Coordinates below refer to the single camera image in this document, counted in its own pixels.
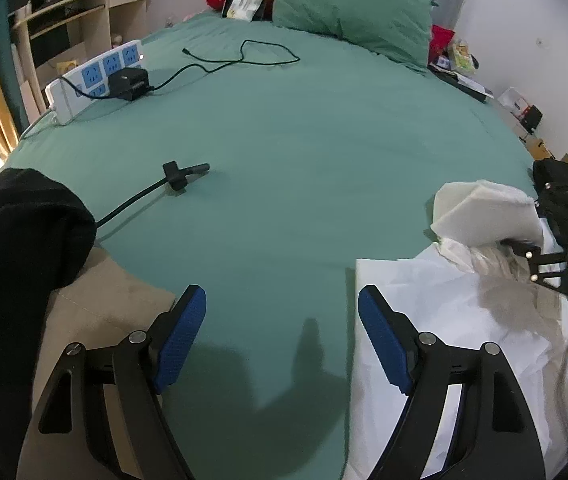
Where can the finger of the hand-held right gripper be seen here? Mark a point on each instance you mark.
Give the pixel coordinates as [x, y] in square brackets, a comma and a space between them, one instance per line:
[546, 262]
[548, 195]

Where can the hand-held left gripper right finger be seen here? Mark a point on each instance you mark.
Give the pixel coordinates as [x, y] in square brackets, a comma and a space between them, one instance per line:
[381, 332]

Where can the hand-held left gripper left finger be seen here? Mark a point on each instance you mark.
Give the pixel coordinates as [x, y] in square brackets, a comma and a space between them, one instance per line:
[181, 327]

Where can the white garment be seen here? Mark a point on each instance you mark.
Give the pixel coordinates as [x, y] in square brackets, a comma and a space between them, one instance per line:
[464, 320]

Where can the black bag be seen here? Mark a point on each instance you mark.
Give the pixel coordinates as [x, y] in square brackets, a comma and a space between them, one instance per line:
[561, 172]

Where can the cardboard box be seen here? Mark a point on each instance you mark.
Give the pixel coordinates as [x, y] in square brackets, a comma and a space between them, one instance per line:
[544, 150]

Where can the beige garment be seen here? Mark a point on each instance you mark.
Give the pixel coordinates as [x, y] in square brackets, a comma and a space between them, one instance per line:
[109, 300]

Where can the small black red box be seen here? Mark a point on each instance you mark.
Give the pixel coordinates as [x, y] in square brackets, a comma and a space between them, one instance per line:
[531, 119]

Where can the small white box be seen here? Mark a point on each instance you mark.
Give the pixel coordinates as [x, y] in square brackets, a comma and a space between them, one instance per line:
[511, 100]

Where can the stack of dark books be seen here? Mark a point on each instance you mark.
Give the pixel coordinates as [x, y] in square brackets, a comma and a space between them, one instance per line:
[464, 82]

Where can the green yellow snack packet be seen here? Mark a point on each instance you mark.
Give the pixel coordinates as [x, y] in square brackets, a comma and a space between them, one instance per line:
[461, 55]

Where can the black garment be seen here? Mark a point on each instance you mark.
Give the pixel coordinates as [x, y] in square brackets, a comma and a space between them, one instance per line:
[19, 260]

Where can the plain red pillow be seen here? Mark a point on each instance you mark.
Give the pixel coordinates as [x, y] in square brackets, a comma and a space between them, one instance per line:
[440, 42]

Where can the bed with green sheet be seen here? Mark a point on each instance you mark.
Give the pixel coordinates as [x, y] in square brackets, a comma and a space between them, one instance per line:
[289, 160]

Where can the black power adapter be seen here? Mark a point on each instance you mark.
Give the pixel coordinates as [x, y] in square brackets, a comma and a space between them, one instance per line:
[130, 84]

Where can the white blue power strip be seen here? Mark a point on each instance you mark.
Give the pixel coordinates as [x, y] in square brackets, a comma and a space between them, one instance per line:
[86, 85]

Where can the green pillow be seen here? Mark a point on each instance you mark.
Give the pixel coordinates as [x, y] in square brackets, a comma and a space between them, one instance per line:
[354, 5]

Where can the yellow white packet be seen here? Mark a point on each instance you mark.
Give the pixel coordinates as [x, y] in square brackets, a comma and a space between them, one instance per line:
[244, 2]

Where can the wooden desk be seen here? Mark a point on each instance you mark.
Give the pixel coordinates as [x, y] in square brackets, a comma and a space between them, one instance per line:
[114, 0]

